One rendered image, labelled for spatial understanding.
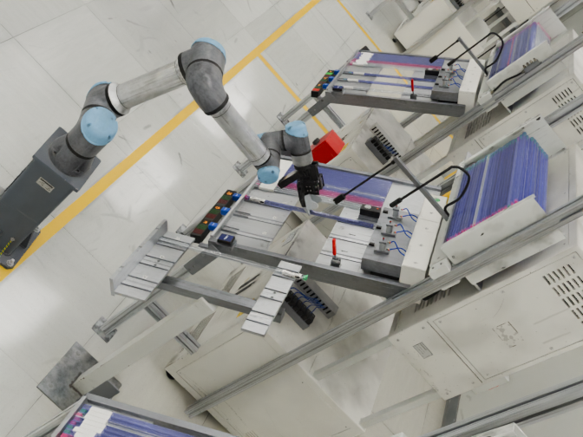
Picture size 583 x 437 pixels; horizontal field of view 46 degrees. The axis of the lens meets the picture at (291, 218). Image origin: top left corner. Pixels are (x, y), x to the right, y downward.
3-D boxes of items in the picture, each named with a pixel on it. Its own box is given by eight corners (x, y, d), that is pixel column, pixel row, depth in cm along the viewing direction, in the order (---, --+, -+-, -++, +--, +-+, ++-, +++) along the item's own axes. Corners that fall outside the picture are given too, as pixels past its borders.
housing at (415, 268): (396, 298, 230) (401, 264, 222) (421, 223, 269) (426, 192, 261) (419, 304, 228) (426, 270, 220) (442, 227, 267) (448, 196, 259)
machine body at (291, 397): (154, 373, 288) (250, 315, 252) (222, 277, 344) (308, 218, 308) (259, 474, 300) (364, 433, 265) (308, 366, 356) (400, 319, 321)
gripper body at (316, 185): (319, 197, 251) (313, 166, 245) (297, 197, 254) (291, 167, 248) (324, 186, 257) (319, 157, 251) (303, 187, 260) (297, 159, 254)
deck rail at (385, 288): (207, 254, 244) (207, 240, 241) (210, 251, 246) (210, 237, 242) (407, 303, 227) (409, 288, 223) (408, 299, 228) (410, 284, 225)
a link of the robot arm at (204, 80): (204, 77, 204) (288, 179, 235) (208, 55, 211) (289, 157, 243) (173, 92, 209) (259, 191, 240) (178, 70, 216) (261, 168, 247)
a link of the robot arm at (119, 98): (71, 114, 231) (210, 55, 211) (81, 86, 241) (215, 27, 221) (94, 138, 239) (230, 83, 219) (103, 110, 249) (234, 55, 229)
